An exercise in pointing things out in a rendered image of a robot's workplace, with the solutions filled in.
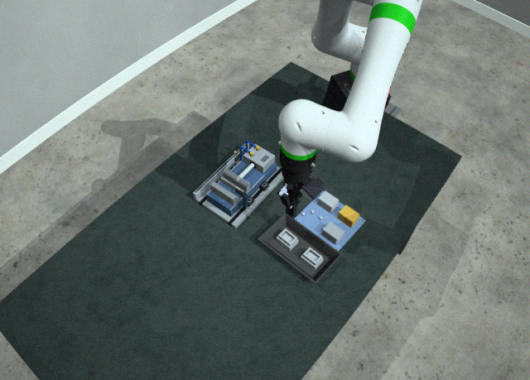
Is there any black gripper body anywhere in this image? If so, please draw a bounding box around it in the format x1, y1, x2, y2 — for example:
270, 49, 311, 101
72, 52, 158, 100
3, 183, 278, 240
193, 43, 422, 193
282, 168, 310, 190

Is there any yellow block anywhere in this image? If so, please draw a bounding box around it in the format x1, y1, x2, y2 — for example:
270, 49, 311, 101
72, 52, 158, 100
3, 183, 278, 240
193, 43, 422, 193
337, 205, 359, 228

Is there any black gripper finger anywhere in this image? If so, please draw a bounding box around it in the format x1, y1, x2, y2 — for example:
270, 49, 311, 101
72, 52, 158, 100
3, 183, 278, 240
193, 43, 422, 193
277, 184, 299, 218
294, 186, 303, 216

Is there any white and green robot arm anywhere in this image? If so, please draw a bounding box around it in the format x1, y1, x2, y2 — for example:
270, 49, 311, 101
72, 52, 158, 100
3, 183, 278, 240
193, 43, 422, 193
278, 0, 422, 174

